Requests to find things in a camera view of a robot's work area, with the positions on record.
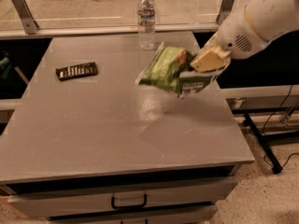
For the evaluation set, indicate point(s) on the clear plastic water bottle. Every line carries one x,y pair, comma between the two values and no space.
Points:
146,24

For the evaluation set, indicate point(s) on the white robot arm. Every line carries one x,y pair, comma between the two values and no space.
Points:
273,18

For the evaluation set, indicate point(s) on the left metal bracket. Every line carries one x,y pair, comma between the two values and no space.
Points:
28,22

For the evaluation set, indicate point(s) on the metal bracket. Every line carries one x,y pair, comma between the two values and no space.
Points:
28,22
225,10

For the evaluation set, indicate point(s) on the lower grey drawer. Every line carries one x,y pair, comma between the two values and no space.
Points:
191,214

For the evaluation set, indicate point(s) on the grey drawer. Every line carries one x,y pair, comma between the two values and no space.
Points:
86,201
191,214

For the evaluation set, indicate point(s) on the black stand leg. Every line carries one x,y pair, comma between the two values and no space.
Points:
276,167

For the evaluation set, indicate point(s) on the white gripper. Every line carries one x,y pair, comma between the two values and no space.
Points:
239,34

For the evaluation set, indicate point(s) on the green jalapeno chip bag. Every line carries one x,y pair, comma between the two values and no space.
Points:
171,71

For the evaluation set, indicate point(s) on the dark rxbar chocolate bar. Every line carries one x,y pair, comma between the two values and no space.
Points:
77,71

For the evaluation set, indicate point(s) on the black drawer handle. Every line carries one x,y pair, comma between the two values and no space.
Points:
134,202

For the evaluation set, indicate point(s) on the upper grey drawer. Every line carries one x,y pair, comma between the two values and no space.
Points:
86,201

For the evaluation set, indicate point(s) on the right metal bracket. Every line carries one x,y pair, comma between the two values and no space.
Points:
225,10

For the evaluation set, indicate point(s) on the metal window rail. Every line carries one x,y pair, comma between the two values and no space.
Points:
107,30

